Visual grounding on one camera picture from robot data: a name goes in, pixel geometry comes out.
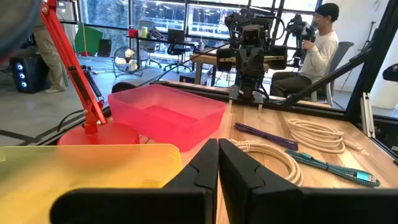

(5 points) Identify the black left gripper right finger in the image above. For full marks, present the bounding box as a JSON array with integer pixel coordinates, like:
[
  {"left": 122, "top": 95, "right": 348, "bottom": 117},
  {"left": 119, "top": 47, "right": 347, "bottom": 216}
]
[{"left": 219, "top": 139, "right": 303, "bottom": 224}]

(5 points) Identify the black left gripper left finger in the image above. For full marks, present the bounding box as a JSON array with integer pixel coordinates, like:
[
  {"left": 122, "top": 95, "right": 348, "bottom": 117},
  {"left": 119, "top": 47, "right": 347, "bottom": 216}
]
[{"left": 163, "top": 139, "right": 220, "bottom": 224}]

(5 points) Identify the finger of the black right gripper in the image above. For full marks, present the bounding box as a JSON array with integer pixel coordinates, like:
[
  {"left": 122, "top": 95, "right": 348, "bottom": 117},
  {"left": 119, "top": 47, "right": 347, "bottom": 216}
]
[
  {"left": 250, "top": 46, "right": 266, "bottom": 78},
  {"left": 235, "top": 46, "right": 251, "bottom": 78}
]

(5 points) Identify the cream usb cable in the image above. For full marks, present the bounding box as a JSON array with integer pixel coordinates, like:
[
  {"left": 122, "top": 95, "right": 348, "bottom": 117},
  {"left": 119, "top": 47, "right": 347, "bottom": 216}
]
[
  {"left": 229, "top": 139, "right": 305, "bottom": 187},
  {"left": 286, "top": 118, "right": 364, "bottom": 154}
]

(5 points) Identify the purple braided usb cable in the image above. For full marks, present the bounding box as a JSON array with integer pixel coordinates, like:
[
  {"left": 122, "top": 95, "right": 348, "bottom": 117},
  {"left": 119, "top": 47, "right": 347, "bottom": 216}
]
[{"left": 234, "top": 122, "right": 299, "bottom": 151}]

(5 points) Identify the teal black braided usb cable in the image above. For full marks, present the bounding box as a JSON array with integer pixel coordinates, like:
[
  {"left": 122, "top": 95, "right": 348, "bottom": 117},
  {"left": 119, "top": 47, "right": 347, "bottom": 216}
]
[{"left": 284, "top": 148, "right": 381, "bottom": 189}]

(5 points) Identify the wooden background table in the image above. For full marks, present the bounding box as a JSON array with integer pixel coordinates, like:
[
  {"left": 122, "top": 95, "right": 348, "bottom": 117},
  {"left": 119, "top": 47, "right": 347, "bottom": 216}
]
[{"left": 188, "top": 51, "right": 219, "bottom": 86}]

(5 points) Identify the black office chair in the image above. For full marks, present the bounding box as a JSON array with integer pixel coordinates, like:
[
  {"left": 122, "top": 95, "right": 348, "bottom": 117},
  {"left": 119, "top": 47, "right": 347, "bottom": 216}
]
[{"left": 163, "top": 42, "right": 192, "bottom": 75}]

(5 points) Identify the pink translucent plastic bin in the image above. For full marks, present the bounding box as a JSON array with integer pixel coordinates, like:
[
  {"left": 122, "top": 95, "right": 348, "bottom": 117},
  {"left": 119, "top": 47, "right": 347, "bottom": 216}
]
[{"left": 108, "top": 83, "right": 227, "bottom": 152}]

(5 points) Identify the black laptop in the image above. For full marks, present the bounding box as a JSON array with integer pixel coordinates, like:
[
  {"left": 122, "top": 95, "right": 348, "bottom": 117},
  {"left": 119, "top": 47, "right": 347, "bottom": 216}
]
[{"left": 167, "top": 28, "right": 186, "bottom": 44}]

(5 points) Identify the person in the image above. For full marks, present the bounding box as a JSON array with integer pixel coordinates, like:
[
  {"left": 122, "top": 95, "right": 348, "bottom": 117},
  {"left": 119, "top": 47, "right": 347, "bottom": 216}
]
[
  {"left": 32, "top": 14, "right": 68, "bottom": 94},
  {"left": 269, "top": 2, "right": 340, "bottom": 98}
]

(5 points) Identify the black desk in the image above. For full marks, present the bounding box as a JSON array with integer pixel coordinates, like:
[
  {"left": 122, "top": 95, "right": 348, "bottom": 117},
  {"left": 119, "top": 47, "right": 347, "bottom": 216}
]
[{"left": 126, "top": 35, "right": 200, "bottom": 72}]

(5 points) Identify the grey office chair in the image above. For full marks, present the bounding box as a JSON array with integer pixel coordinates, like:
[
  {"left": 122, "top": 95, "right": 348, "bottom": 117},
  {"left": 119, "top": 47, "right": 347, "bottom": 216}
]
[{"left": 310, "top": 40, "right": 355, "bottom": 108}]

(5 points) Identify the metal floor fan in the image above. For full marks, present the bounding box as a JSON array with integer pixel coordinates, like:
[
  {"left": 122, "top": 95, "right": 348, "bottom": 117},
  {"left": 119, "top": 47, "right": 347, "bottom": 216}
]
[{"left": 111, "top": 45, "right": 144, "bottom": 78}]

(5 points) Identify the red desk lamp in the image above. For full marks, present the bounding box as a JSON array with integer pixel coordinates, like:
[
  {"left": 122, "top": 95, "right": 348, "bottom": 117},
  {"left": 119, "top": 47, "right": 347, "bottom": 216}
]
[{"left": 39, "top": 0, "right": 140, "bottom": 146}]

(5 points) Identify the black case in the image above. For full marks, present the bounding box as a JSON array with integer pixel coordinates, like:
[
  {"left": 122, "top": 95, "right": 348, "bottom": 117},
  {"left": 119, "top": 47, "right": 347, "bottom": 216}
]
[{"left": 98, "top": 39, "right": 112, "bottom": 57}]

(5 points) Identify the yellow translucent plastic bin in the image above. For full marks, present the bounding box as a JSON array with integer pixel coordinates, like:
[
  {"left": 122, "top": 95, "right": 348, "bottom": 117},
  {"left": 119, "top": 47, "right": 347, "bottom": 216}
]
[{"left": 0, "top": 143, "right": 183, "bottom": 224}]

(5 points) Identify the black rounded object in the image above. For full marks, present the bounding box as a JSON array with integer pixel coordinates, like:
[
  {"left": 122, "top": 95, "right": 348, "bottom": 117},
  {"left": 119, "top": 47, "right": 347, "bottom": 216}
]
[{"left": 382, "top": 63, "right": 398, "bottom": 83}]

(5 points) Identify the green board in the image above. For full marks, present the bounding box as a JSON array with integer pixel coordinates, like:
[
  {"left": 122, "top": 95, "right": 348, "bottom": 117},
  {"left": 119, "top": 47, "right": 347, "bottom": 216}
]
[{"left": 73, "top": 22, "right": 104, "bottom": 57}]

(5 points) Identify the black computer tower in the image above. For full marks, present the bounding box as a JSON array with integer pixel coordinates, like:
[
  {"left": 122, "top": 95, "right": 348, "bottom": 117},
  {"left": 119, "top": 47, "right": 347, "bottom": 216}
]
[{"left": 9, "top": 53, "right": 52, "bottom": 94}]

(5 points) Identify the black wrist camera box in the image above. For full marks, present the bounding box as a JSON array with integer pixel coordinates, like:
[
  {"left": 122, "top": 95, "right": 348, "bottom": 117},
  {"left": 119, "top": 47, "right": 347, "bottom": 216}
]
[{"left": 241, "top": 24, "right": 266, "bottom": 47}]

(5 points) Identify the black diagonal frame strut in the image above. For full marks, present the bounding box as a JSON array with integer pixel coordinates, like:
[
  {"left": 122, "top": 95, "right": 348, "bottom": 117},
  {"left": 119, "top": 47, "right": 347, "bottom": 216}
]
[{"left": 282, "top": 49, "right": 374, "bottom": 107}]

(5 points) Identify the black frame post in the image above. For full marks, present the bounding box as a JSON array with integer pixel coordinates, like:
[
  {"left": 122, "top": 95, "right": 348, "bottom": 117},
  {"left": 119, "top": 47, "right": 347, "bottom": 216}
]
[{"left": 344, "top": 0, "right": 398, "bottom": 121}]

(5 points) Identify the aluminium bracket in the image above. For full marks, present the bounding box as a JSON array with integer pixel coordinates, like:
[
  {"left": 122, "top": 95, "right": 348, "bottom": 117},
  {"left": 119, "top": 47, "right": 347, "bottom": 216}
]
[{"left": 359, "top": 91, "right": 376, "bottom": 139}]

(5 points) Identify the black floor cable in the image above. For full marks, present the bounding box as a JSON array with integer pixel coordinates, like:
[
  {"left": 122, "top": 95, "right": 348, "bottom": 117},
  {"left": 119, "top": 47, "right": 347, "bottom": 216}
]
[{"left": 57, "top": 108, "right": 86, "bottom": 132}]

